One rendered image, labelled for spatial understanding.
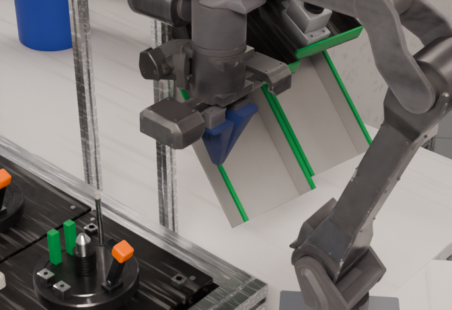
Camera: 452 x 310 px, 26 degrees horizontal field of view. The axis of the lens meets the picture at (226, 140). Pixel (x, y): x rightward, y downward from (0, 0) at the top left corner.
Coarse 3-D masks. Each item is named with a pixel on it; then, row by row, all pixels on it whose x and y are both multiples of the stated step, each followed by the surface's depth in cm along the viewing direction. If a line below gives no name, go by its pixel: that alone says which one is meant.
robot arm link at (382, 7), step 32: (320, 0) 89; (352, 0) 87; (384, 0) 84; (416, 0) 88; (384, 32) 85; (416, 32) 91; (448, 32) 89; (384, 64) 85; (416, 64) 84; (416, 96) 85
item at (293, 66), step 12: (252, 12) 139; (252, 24) 139; (264, 24) 137; (180, 36) 132; (252, 36) 138; (264, 36) 138; (276, 36) 136; (264, 48) 137; (276, 48) 137; (288, 48) 135; (288, 60) 136; (264, 84) 133
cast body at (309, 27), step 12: (288, 12) 139; (300, 12) 137; (312, 12) 136; (324, 12) 137; (288, 24) 140; (300, 24) 138; (312, 24) 137; (324, 24) 139; (288, 36) 141; (300, 36) 138; (312, 36) 138; (324, 36) 139
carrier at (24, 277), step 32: (96, 192) 131; (64, 224) 131; (96, 224) 142; (32, 256) 136; (64, 256) 133; (96, 256) 133; (160, 256) 136; (0, 288) 130; (32, 288) 130; (64, 288) 125; (96, 288) 127; (128, 288) 127; (160, 288) 130; (192, 288) 130
